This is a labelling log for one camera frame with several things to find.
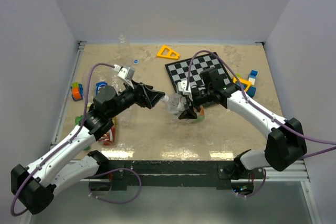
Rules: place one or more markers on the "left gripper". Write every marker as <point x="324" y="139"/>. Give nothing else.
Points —
<point x="145" y="96"/>

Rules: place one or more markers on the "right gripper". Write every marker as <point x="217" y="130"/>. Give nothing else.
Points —
<point x="189" y="113"/>

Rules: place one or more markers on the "white tea bottle cap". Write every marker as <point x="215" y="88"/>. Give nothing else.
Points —
<point x="165" y="99"/>

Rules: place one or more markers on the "grapefruit tea bottle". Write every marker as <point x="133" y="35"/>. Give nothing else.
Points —
<point x="177" y="104"/>

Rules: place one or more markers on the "clear Pocari bottle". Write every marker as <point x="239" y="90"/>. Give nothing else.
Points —
<point x="125" y="50"/>

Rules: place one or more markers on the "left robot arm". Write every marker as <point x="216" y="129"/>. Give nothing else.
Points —
<point x="36" y="184"/>

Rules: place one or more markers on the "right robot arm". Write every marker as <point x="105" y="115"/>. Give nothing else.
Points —
<point x="284" y="141"/>

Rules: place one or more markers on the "clear slim bottle white cap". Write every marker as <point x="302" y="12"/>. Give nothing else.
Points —
<point x="125" y="119"/>

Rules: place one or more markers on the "Pepsi label bottle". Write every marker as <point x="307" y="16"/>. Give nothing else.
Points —
<point x="99" y="85"/>

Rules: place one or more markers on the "red label tea bottle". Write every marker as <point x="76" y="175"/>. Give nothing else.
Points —
<point x="108" y="139"/>

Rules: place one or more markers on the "clear bottle yellow cap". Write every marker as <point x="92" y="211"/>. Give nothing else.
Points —
<point x="87" y="79"/>

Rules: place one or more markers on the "green plastic bottle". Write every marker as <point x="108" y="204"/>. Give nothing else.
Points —
<point x="78" y="120"/>

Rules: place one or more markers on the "chessboard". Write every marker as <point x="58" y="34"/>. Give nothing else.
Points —
<point x="194" y="72"/>

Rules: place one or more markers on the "yellow triangle toy far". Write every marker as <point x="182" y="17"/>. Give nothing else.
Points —
<point x="166" y="52"/>

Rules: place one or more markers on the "yellow triangle toy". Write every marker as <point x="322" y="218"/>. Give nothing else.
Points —
<point x="166" y="52"/>
<point x="242" y="82"/>

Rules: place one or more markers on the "yellow triangle toy right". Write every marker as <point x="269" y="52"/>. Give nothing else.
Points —
<point x="242" y="82"/>

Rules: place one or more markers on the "blue toy blocks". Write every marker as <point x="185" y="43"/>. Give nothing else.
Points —
<point x="252" y="78"/>

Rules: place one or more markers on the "colourful toy car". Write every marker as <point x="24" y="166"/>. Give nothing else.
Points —
<point x="76" y="91"/>

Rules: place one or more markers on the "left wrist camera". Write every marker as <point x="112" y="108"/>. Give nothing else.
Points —
<point x="125" y="74"/>

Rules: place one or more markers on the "black table front rail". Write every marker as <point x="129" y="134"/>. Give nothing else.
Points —
<point x="218" y="174"/>

